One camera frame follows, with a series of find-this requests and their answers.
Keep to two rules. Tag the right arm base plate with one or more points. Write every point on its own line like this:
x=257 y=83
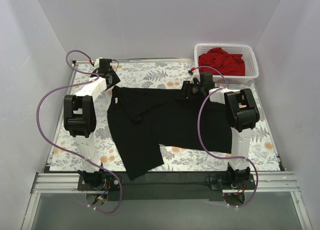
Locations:
x=218 y=182

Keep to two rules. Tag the aluminium table frame rail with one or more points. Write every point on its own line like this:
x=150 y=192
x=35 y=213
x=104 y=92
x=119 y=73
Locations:
x=167 y=200

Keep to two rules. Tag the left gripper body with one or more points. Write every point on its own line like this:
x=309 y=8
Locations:
x=113 y=80

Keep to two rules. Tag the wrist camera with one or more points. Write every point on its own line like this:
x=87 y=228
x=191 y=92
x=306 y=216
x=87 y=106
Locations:
x=96 y=63
x=194 y=75

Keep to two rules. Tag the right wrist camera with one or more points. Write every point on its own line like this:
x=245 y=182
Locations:
x=194 y=75

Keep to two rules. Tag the white plastic basket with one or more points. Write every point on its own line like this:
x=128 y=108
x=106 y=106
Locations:
x=248 y=56

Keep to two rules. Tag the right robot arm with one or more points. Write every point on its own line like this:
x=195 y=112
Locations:
x=241 y=114

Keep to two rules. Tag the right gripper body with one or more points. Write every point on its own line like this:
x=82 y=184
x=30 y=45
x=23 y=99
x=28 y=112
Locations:
x=188 y=88

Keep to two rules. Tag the red t-shirt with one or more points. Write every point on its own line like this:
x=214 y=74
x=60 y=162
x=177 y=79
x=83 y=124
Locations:
x=227 y=64

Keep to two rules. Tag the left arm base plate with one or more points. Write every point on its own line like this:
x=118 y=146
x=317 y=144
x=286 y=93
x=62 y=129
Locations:
x=98 y=182

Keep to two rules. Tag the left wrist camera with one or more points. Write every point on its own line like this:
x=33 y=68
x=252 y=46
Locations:
x=96 y=63

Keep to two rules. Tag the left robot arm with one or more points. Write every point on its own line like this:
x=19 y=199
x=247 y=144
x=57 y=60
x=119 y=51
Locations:
x=79 y=119

